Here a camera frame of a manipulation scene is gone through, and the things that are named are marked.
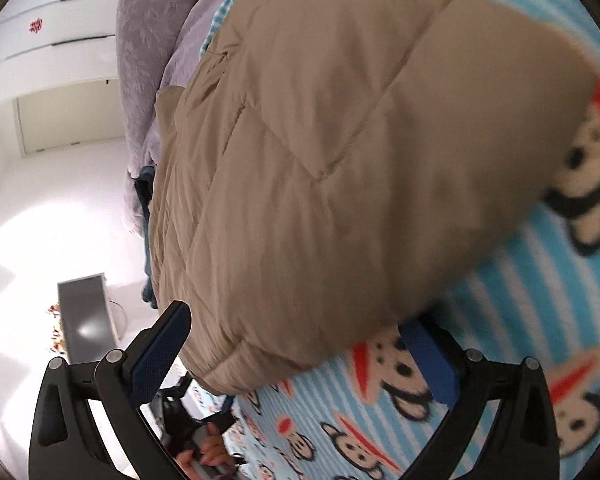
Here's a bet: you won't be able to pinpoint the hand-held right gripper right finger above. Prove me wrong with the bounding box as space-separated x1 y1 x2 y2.
399 317 561 480

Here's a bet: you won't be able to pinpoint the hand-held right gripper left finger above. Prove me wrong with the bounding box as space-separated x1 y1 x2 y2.
28 300 192 480

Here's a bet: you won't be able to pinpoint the tan puffer jacket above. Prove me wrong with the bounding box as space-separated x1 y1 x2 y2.
147 0 600 396

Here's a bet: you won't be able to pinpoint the person's left hand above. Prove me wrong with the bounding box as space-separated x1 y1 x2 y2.
176 422 242 480

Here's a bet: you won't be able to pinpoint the flat screen television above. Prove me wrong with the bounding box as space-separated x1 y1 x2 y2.
56 272 121 366

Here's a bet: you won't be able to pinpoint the red flower ornaments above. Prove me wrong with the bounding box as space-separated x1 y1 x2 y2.
45 301 70 358

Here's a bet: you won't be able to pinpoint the monkey printed striped blanket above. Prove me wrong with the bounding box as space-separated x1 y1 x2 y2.
197 0 600 480

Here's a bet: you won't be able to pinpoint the blue jeans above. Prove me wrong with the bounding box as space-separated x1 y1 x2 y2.
132 165 161 311

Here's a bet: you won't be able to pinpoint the white door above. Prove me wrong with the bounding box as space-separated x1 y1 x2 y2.
14 79 127 157

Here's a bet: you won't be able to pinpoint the purple quilted duvet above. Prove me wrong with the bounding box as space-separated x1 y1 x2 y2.
115 0 241 241

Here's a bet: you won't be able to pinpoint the white wardrobe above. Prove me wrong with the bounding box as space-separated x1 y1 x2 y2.
0 0 131 111

